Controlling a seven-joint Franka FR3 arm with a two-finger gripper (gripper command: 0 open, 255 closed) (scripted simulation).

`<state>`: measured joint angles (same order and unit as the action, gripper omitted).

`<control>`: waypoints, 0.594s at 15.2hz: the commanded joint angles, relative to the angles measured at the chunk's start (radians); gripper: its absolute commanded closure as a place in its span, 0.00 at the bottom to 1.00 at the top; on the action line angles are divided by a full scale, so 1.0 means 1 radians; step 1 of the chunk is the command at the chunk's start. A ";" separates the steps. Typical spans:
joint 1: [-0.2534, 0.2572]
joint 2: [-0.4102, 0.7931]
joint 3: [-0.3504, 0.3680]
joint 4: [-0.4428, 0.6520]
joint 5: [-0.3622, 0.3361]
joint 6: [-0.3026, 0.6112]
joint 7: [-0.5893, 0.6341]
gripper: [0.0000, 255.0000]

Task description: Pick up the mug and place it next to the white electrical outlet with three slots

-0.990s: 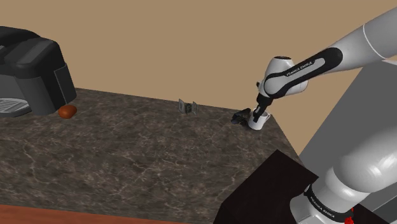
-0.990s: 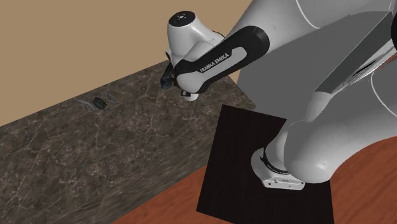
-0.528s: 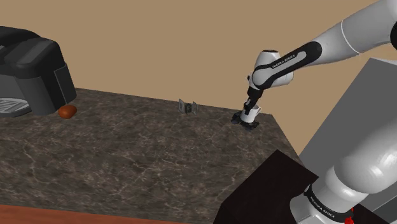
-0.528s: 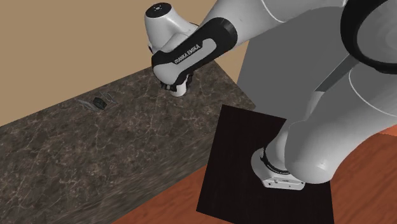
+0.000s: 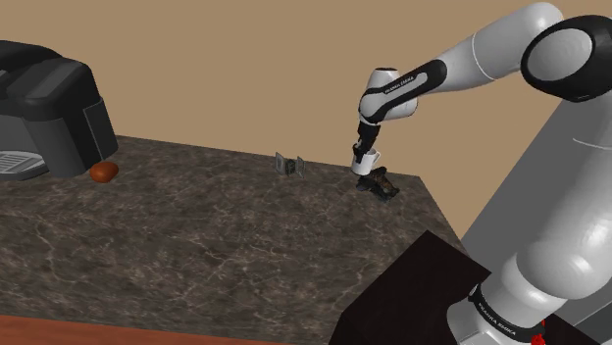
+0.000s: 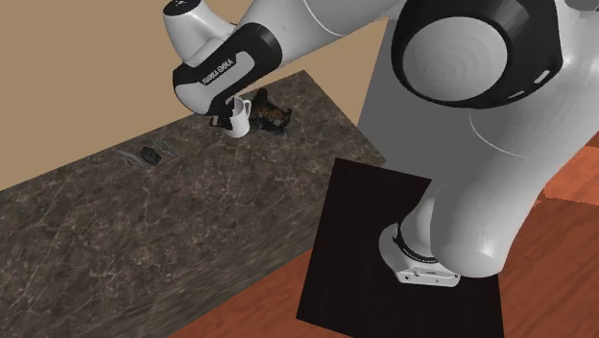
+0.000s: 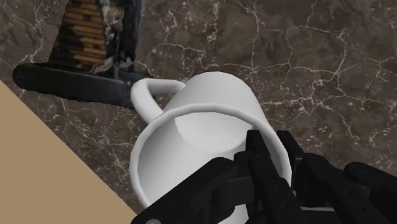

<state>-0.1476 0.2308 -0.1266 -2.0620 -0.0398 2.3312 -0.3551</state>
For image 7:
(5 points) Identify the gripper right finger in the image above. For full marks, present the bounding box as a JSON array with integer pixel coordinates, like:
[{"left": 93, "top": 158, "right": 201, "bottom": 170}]
[{"left": 276, "top": 130, "right": 397, "bottom": 224}]

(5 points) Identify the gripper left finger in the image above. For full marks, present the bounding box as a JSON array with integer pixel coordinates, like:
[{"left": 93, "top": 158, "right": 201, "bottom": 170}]
[{"left": 130, "top": 129, "right": 308, "bottom": 224}]

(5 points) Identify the white mug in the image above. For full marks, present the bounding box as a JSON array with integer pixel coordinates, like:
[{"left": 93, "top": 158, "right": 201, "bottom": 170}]
[{"left": 129, "top": 71, "right": 293, "bottom": 224}]

